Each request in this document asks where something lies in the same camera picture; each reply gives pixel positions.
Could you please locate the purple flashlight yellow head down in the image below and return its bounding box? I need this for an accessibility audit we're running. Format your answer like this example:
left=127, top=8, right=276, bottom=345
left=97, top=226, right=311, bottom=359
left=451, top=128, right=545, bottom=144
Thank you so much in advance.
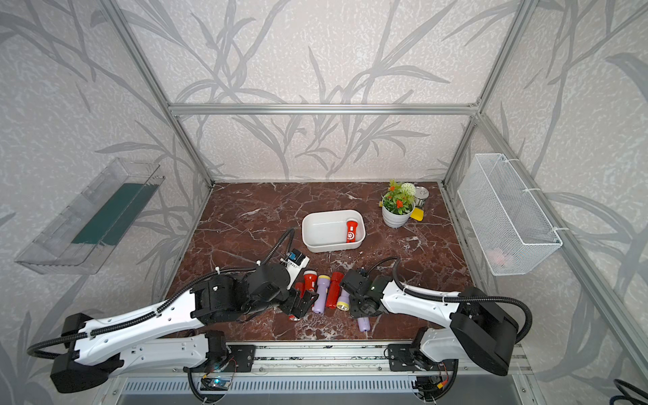
left=336, top=290, right=350, bottom=312

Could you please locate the all-red flashlight far left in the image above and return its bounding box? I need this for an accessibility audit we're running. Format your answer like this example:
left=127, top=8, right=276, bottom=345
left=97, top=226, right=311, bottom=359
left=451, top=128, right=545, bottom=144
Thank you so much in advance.
left=289, top=282, right=305, bottom=322

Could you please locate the yellow small object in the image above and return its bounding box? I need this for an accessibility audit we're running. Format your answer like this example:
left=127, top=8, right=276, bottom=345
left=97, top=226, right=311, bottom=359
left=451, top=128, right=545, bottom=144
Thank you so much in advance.
left=410, top=207, right=425, bottom=222

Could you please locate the clear plastic wall shelf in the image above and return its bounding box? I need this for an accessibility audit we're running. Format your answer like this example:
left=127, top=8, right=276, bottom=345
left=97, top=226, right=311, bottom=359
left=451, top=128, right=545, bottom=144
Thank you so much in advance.
left=15, top=158, right=165, bottom=275

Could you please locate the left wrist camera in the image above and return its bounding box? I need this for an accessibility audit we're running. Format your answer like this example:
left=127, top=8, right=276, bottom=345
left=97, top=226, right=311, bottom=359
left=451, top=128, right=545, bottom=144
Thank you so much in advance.
left=281, top=249, right=310, bottom=288

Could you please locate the red flashlight white cap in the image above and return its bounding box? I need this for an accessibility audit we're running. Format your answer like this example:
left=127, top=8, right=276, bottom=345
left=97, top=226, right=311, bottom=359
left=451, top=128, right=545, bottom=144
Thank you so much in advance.
left=346, top=219, right=358, bottom=243

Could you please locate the white potted flower plant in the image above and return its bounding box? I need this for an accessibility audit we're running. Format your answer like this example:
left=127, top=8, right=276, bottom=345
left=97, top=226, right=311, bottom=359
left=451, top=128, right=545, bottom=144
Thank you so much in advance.
left=380, top=180, right=416, bottom=229

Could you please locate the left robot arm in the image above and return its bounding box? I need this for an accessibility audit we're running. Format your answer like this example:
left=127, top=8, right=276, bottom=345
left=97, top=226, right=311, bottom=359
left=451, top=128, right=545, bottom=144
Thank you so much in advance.
left=26, top=229, right=319, bottom=393

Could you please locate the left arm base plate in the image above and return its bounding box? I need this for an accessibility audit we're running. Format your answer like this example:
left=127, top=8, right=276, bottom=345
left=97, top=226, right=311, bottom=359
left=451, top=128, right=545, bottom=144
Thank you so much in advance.
left=221, top=344, right=257, bottom=373

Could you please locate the white plastic storage box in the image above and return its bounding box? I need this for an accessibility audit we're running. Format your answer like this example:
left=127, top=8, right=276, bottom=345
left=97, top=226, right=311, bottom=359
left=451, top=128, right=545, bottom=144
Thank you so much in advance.
left=301, top=209, right=367, bottom=253

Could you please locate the green circuit board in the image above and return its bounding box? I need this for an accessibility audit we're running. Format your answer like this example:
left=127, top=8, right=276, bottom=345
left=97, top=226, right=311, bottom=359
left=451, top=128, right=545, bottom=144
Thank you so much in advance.
left=200, top=376, right=232, bottom=392

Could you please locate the black cable corner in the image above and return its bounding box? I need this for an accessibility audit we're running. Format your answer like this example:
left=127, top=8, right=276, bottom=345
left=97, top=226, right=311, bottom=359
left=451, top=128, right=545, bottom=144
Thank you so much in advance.
left=609, top=379, right=648, bottom=405

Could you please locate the all-red flashlight middle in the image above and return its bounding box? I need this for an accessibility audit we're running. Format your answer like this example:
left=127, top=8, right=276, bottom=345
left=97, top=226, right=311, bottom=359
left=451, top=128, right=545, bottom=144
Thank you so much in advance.
left=326, top=272, right=344, bottom=309

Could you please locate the all-red flashlight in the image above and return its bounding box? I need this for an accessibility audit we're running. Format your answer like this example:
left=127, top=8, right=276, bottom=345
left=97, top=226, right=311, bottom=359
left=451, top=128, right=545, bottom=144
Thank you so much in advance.
left=289, top=282, right=305, bottom=322
left=326, top=272, right=344, bottom=309

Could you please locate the white wire mesh basket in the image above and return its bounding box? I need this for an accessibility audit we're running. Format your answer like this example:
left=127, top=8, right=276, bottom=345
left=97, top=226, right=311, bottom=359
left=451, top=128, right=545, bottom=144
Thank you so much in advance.
left=457, top=154, right=563, bottom=276

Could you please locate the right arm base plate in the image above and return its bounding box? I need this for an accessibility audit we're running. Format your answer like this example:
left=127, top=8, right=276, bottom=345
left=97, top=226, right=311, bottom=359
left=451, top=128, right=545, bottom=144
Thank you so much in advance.
left=386, top=344, right=425, bottom=372

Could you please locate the red flashlight white head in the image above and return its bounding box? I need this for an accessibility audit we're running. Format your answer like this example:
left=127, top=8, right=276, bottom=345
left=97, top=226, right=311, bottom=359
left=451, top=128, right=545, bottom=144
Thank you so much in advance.
left=301, top=270, right=318, bottom=297

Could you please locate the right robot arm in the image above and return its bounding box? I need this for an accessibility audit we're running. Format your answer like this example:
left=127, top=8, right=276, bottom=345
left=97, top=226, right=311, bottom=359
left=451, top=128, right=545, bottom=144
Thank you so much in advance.
left=340, top=257, right=533, bottom=376

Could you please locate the metal tin can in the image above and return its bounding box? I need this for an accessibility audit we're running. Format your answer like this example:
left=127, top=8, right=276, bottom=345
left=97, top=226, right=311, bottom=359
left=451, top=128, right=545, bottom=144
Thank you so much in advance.
left=414, top=186, right=430, bottom=209

